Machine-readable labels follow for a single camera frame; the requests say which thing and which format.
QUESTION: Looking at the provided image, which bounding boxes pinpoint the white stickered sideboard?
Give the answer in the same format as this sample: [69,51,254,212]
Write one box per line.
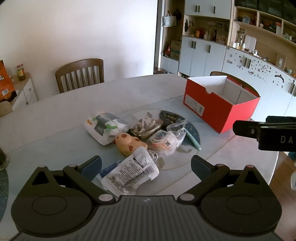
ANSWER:
[222,46,296,121]

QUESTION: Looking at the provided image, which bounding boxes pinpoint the wooden wall shelves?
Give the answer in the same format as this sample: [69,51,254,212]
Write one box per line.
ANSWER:
[231,0,296,70]

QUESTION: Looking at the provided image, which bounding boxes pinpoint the red cardboard box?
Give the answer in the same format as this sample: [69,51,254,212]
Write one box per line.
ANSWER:
[183,75,261,134]

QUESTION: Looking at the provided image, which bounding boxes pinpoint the white wooden cabinet unit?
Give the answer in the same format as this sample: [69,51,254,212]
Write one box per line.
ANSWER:
[159,0,233,78]

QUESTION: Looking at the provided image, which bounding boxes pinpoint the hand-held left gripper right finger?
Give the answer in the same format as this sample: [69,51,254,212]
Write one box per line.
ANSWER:
[177,155,263,205]

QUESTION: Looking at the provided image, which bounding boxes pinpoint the grey hanging tote bag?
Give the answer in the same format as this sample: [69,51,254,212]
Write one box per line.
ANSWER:
[162,10,177,28]

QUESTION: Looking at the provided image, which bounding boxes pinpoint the clear plastic bag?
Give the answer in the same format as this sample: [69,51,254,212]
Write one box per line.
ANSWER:
[146,122,186,157]

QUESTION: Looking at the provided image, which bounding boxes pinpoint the brown sauce jar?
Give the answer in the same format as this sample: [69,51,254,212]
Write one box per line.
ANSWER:
[16,64,26,81]

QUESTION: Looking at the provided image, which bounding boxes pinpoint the dark drinking glass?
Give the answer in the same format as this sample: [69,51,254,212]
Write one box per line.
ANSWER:
[0,146,10,171]

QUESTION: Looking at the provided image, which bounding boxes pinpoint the brown wooden slatted chair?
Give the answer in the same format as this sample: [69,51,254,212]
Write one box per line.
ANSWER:
[55,58,105,94]

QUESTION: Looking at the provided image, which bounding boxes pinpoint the blue white packet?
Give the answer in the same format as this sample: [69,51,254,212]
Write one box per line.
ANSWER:
[97,160,126,180]

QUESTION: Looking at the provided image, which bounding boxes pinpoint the white printed packet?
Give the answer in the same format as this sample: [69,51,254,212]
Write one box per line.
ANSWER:
[101,148,159,196]

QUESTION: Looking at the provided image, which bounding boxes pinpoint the white side cabinet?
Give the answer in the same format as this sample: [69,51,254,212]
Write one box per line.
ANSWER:
[10,73,38,110]

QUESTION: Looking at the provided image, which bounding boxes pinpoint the white cable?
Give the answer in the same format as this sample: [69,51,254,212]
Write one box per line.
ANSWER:
[148,149,160,161]

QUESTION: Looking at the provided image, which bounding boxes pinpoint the mint green plastic strip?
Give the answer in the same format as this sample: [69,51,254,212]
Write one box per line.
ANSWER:
[184,128,202,151]

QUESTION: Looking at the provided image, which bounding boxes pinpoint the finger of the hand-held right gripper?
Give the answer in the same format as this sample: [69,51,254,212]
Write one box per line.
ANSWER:
[232,120,262,141]

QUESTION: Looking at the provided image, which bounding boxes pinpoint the green printed cardboard box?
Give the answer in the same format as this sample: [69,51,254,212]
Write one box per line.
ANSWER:
[170,40,182,59]

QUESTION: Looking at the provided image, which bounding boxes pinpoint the white green tissue pack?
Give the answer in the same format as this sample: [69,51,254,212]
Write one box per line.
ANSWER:
[84,112,130,146]

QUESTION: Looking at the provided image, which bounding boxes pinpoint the black snack packet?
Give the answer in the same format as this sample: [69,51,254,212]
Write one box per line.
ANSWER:
[159,110,186,130]

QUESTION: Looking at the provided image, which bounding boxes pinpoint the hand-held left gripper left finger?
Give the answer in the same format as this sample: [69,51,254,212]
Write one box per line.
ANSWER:
[31,155,119,205]

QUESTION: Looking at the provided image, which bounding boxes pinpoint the silver brown snack packet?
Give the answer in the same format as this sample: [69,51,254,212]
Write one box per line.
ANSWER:
[127,112,164,141]

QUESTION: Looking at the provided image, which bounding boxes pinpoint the orange spotted giraffe toy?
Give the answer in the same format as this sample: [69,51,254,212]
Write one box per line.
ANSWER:
[113,133,148,157]

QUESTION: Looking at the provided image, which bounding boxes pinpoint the orange snack bag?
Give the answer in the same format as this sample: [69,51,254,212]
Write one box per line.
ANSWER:
[0,60,16,102]

